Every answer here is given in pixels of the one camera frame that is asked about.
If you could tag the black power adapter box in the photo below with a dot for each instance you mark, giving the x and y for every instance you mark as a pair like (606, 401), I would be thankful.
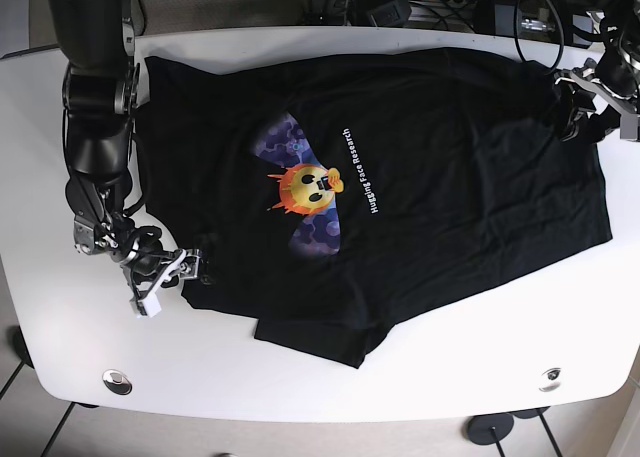
(507, 21)

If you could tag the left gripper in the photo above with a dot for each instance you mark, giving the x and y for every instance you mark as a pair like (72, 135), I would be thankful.
(614, 78)

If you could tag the silver table grommet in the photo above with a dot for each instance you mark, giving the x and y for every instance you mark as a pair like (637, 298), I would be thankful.
(116, 382)
(550, 380)

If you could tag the black round stand base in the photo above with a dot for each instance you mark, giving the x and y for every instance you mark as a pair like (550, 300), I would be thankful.
(489, 429)

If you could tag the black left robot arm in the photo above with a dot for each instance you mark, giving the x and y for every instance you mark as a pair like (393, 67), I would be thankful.
(597, 97)

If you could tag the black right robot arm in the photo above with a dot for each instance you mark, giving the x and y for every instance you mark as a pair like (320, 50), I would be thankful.
(111, 172)

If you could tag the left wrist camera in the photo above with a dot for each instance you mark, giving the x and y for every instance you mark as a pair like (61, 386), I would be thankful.
(629, 127)

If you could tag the right silver table grommet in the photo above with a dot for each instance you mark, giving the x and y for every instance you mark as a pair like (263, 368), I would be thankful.
(550, 380)

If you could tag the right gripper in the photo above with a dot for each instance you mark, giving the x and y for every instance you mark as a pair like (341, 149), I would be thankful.
(147, 266)

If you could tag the left silver table grommet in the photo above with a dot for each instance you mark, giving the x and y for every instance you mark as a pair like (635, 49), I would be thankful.
(116, 382)

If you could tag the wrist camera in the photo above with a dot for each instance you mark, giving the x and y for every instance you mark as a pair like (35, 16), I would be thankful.
(629, 127)
(148, 306)

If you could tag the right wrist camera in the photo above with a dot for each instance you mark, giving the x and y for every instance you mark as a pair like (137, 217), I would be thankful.
(148, 306)

